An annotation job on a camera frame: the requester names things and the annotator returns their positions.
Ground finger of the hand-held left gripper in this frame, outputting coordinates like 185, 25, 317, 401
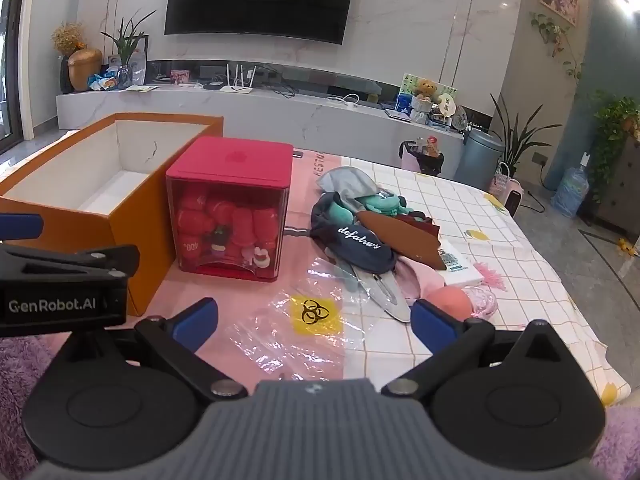
0, 213, 45, 240
0, 244, 141, 284

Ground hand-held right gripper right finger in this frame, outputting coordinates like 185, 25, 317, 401
380, 299, 583, 402

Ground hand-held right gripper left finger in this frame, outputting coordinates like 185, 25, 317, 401
65, 297, 249, 402

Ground pink cloth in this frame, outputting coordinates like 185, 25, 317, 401
394, 260, 452, 307

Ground orange cardboard box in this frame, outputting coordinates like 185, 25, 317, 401
0, 112, 225, 317

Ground teal plush bag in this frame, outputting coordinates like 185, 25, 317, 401
327, 192, 409, 219

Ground pink ball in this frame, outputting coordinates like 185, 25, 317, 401
426, 285, 474, 322

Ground pale grey fabric piece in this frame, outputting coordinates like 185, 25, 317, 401
331, 255, 416, 324

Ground pink frilly hair accessory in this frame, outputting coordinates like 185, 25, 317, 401
464, 260, 509, 319

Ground clear plastic bag yellow label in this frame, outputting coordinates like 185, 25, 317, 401
224, 255, 432, 387

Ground brown leather piece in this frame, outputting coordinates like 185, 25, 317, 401
357, 209, 446, 271

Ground maroon cloth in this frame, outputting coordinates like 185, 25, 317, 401
400, 212, 441, 236

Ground purple fluffy garment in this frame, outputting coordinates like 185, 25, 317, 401
0, 332, 68, 480

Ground navy cap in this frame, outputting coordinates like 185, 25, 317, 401
309, 192, 399, 274

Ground pink heater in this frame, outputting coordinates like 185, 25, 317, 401
504, 182, 526, 211

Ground glass door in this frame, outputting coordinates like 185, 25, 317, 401
0, 0, 31, 156

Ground red box with clear front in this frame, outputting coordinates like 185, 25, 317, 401
165, 137, 295, 284

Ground snack packets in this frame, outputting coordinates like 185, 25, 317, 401
88, 72, 121, 91

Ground pink bin with black bag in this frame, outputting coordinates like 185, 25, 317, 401
398, 137, 445, 176

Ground gold vase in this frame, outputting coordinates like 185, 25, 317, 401
67, 47, 104, 92

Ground grey trash bin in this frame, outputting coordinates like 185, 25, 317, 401
453, 129, 506, 192

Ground grey cloth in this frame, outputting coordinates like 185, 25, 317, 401
317, 165, 379, 197

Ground dried yellow flowers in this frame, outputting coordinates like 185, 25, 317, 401
51, 22, 86, 57

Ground large water bottle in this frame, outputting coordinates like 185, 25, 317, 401
551, 152, 594, 219

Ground long-leaf floor plant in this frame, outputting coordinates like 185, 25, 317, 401
489, 92, 564, 181

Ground green plant in glass vase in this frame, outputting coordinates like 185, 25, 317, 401
101, 9, 157, 89

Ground white marble television cabinet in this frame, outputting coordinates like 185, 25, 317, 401
55, 82, 467, 162

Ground teddy bear bouquet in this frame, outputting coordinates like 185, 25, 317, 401
409, 78, 441, 125

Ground teddy bear toy display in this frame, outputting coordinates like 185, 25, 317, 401
401, 72, 457, 111

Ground dark cabinet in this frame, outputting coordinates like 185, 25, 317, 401
597, 135, 640, 239

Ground white router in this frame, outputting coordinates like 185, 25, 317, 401
219, 64, 257, 94

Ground bushy potted plant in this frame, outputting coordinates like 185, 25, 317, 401
592, 89, 640, 201

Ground hanging vine plant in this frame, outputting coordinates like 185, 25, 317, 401
529, 9, 586, 84

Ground black picture frame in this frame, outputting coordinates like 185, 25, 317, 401
132, 34, 150, 84

